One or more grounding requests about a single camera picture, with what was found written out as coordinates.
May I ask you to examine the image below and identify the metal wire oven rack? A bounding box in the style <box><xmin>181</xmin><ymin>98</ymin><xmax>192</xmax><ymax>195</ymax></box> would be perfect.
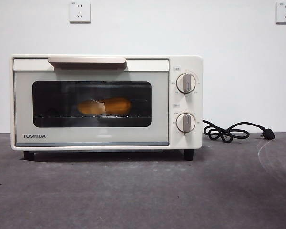
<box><xmin>34</xmin><ymin>115</ymin><xmax>151</xmax><ymax>119</ymax></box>

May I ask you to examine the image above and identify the black oven power cable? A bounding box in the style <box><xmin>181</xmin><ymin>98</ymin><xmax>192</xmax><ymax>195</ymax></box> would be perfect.
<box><xmin>202</xmin><ymin>119</ymin><xmax>276</xmax><ymax>144</ymax></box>

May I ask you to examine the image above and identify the glass oven door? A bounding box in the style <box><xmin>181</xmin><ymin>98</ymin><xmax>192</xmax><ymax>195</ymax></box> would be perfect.
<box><xmin>13</xmin><ymin>56</ymin><xmax>170</xmax><ymax>146</ymax></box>

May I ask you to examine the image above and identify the black oven foot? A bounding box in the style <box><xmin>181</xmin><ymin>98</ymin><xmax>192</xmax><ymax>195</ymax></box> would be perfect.
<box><xmin>23</xmin><ymin>150</ymin><xmax>35</xmax><ymax>161</ymax></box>
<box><xmin>183</xmin><ymin>149</ymin><xmax>194</xmax><ymax>161</ymax></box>

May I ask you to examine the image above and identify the beige oven knob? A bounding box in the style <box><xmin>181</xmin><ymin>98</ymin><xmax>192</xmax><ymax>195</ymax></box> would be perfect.
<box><xmin>175</xmin><ymin>73</ymin><xmax>196</xmax><ymax>94</ymax></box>
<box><xmin>175</xmin><ymin>113</ymin><xmax>196</xmax><ymax>134</ymax></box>

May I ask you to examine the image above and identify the white Toshiba toaster oven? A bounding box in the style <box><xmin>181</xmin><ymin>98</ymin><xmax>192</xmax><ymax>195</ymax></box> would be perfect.
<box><xmin>9</xmin><ymin>54</ymin><xmax>204</xmax><ymax>161</ymax></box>

